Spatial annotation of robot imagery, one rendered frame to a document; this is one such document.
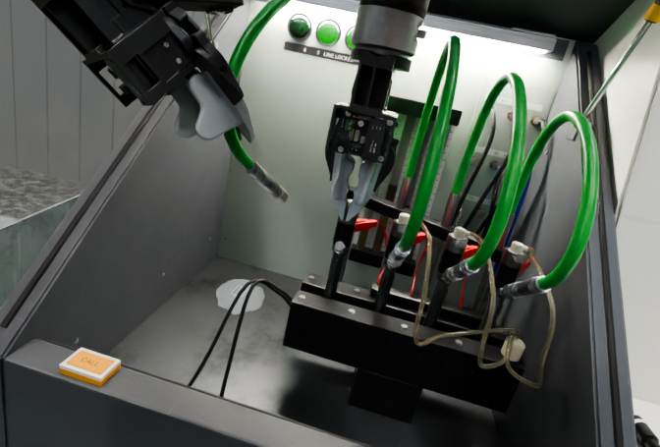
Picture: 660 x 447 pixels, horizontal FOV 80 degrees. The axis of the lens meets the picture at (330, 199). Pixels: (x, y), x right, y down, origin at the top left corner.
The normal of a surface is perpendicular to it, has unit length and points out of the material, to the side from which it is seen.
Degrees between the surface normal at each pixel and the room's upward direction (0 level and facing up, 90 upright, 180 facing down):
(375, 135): 90
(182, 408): 0
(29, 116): 90
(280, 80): 90
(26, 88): 90
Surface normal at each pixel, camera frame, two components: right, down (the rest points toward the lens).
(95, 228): 0.96, 0.25
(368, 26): -0.59, 0.14
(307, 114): -0.18, 0.27
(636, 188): -0.13, 0.04
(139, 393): 0.20, -0.93
